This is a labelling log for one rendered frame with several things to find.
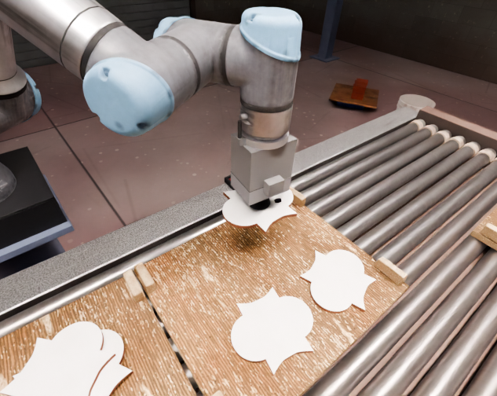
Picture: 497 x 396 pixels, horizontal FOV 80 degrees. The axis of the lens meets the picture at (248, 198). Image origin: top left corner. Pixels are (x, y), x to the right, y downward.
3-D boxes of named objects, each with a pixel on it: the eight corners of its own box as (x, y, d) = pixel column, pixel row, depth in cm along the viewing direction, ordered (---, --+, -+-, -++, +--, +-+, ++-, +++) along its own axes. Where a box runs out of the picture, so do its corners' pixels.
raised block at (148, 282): (135, 273, 57) (132, 264, 55) (144, 268, 58) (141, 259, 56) (148, 295, 54) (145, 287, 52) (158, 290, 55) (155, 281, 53)
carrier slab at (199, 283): (134, 273, 59) (133, 269, 58) (285, 195, 78) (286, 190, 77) (239, 458, 39) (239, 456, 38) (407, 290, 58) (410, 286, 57)
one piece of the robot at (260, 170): (260, 141, 38) (254, 228, 49) (314, 126, 41) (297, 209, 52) (224, 111, 44) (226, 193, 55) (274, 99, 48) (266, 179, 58)
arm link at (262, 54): (248, 2, 39) (312, 9, 37) (246, 86, 46) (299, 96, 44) (223, 12, 33) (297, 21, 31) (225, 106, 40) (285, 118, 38)
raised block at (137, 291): (125, 280, 56) (121, 272, 54) (134, 276, 57) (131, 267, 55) (137, 304, 52) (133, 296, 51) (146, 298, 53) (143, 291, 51)
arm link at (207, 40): (126, 27, 35) (210, 40, 32) (176, 8, 42) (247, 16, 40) (141, 93, 40) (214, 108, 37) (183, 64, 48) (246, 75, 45)
